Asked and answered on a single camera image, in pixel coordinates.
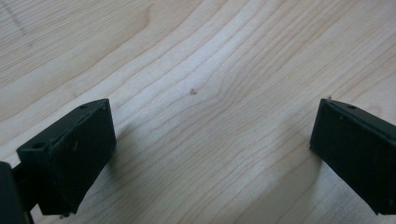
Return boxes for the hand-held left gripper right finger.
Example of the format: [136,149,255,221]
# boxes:
[309,98,396,216]

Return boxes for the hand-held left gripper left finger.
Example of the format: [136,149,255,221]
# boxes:
[16,98,118,217]

